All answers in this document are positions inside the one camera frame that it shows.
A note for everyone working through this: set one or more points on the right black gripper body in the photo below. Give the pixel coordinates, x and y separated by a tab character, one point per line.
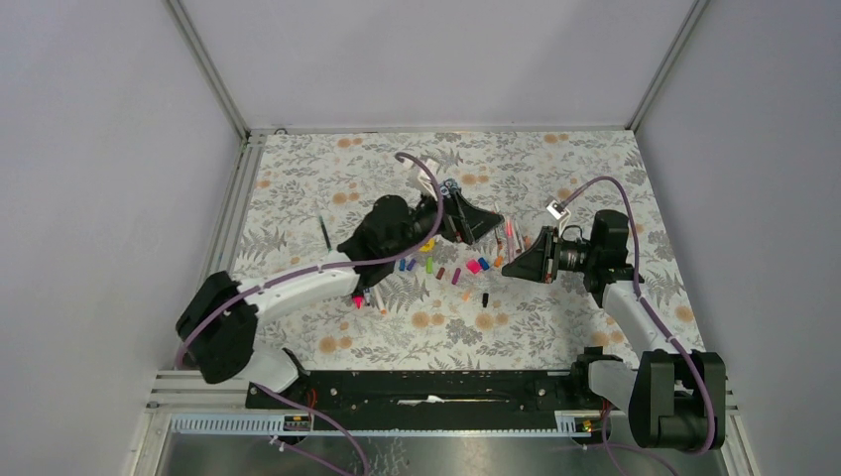
548	255

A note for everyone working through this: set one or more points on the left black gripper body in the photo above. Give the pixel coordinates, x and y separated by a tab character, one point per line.
456	227

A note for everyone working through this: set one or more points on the pink highlighter cap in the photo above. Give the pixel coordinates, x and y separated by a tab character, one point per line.
473	266

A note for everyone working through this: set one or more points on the orange tip white pen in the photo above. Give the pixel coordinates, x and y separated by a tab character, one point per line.
379	301

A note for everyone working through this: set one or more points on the black pink highlighter marker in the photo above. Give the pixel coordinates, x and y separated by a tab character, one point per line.
358	301

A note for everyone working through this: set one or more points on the dark green pen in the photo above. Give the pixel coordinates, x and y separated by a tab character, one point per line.
324	232

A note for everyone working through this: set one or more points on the pink pen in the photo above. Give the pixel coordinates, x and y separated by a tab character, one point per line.
510	241

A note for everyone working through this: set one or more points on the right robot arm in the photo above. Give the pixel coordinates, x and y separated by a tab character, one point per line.
676	398

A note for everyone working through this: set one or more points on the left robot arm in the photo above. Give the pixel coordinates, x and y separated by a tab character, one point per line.
219	325

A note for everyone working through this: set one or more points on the yellow big blind chip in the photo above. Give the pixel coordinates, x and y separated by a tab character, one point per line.
428	246

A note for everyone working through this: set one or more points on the floral table mat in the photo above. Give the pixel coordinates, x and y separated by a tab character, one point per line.
430	323

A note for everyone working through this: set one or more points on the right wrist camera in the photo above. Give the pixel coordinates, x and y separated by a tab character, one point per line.
559	213

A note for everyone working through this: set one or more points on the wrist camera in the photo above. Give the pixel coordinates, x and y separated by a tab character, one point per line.
559	213
425	176

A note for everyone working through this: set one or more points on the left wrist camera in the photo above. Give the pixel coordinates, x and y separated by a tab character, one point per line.
425	176

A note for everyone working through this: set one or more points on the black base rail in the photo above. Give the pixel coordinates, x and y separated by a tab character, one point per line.
445	400

